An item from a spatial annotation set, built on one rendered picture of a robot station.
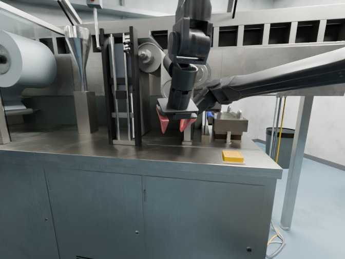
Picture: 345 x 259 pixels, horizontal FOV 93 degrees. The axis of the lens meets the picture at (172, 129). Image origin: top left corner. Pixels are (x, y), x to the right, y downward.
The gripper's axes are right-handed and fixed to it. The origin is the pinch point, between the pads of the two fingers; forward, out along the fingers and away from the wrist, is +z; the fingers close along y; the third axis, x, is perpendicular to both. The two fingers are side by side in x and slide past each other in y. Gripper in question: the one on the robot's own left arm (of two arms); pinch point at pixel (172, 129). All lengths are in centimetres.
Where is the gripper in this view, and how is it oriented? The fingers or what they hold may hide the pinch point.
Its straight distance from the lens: 51.0
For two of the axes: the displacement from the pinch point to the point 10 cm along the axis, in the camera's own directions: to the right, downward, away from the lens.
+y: -9.4, 0.7, -3.2
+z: -1.6, 7.5, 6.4
